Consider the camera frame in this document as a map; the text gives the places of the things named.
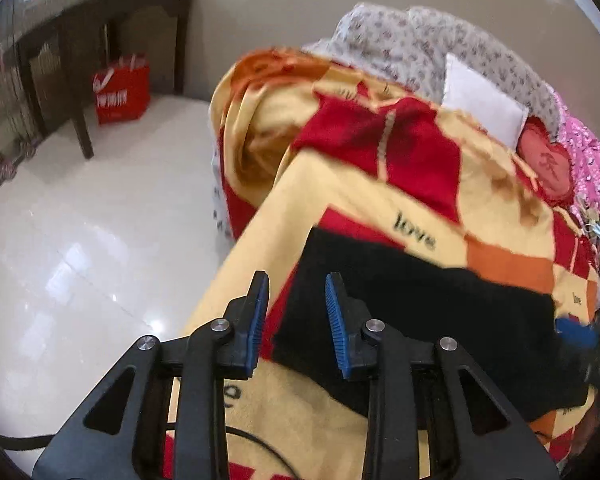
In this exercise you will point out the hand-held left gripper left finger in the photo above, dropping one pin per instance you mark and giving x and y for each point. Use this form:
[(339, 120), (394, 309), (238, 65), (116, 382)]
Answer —
[(257, 320)]

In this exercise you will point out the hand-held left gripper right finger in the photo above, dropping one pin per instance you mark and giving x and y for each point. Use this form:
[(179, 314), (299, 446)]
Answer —
[(336, 320)]

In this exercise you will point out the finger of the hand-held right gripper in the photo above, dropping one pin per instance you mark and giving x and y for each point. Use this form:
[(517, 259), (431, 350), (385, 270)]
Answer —
[(572, 332)]

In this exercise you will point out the black pants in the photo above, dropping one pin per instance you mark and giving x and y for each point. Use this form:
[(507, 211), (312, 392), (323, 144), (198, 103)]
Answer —
[(430, 320)]

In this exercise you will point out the yellow red printed blanket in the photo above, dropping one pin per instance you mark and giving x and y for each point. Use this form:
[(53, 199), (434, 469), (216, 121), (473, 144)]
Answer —
[(340, 195)]

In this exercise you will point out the pink floral cloth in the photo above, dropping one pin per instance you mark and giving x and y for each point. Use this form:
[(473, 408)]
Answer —
[(592, 160)]

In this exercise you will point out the red heart cushion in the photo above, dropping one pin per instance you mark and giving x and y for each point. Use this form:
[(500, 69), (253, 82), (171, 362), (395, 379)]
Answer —
[(545, 160)]

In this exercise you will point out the white pillow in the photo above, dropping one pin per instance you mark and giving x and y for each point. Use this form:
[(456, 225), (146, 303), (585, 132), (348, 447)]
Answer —
[(480, 95)]

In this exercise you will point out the red shopping bag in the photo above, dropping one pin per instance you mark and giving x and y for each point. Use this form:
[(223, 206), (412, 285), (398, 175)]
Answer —
[(122, 90)]

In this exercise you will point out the grey floral quilt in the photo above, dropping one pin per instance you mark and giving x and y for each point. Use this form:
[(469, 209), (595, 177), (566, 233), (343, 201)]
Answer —
[(395, 45)]

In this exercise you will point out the dark wooden table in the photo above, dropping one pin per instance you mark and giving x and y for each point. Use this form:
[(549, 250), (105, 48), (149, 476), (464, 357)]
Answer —
[(130, 7)]

